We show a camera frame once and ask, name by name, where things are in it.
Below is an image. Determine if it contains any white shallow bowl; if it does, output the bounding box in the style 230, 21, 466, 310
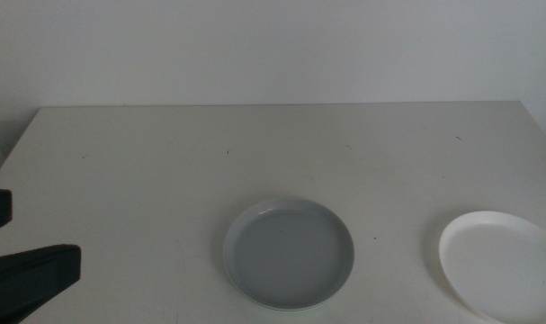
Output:
437, 210, 546, 324

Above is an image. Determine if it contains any grey shallow bowl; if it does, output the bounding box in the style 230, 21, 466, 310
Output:
222, 197, 356, 312

